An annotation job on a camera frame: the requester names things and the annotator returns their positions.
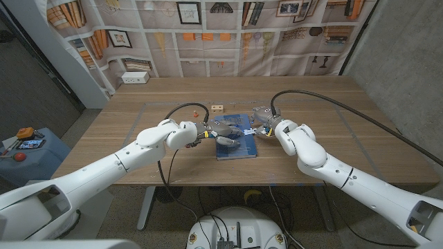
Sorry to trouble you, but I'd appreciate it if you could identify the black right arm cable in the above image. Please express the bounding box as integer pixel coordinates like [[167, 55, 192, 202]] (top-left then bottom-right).
[[270, 89, 443, 167]]

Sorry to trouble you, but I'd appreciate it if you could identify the blue-grey side cart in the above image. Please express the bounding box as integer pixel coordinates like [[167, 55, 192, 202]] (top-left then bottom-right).
[[0, 127, 72, 187]]

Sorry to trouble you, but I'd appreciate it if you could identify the black round table foot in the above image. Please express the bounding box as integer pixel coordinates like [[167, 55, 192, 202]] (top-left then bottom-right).
[[154, 185, 183, 203]]

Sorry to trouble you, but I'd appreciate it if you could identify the white robot torso rim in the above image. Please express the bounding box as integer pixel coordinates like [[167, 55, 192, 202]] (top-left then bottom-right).
[[0, 239, 141, 249]]

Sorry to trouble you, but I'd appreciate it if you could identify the orange emergency stop box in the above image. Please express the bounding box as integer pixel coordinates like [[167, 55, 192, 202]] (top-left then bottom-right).
[[16, 127, 35, 140]]

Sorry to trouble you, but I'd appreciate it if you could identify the blue notebook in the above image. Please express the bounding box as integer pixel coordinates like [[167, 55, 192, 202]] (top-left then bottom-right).
[[213, 113, 257, 161]]

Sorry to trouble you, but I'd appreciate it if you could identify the black smartphone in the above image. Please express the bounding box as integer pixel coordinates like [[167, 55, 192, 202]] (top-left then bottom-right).
[[17, 139, 46, 150]]

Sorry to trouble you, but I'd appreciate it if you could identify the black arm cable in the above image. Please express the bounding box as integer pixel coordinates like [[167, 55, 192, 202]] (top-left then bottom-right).
[[157, 102, 210, 224], [270, 89, 443, 167]]

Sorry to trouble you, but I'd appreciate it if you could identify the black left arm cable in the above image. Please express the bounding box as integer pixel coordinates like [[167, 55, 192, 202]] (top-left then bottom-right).
[[157, 102, 210, 224]]

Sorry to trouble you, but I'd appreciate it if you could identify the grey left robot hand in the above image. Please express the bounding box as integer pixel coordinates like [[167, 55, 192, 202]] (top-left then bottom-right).
[[195, 120, 245, 149]]

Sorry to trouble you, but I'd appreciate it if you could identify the white power outlet box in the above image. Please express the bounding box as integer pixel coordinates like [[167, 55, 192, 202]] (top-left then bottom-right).
[[120, 71, 150, 84]]

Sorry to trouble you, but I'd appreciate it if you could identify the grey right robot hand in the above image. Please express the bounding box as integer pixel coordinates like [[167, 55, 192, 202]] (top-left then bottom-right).
[[251, 105, 283, 138]]

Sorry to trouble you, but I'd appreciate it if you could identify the yellow object under table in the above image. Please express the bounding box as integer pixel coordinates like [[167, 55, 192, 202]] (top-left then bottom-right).
[[243, 189, 263, 204]]

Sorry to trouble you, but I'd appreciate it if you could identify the white table leg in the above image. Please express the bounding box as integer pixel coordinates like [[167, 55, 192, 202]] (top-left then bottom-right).
[[137, 185, 156, 231]]

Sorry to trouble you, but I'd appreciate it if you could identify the grey table leg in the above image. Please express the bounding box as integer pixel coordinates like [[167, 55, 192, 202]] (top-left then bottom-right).
[[313, 185, 336, 232]]

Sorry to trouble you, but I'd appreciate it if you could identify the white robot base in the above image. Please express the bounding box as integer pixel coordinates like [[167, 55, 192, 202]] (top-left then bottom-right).
[[186, 206, 287, 249]]

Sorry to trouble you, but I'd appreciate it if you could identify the black backdrop pole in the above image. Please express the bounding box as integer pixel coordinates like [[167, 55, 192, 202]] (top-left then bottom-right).
[[338, 0, 380, 76]]

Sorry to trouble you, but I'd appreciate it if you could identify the printed bookshelf backdrop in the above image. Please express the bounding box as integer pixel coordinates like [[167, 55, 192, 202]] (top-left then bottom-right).
[[44, 0, 378, 101]]

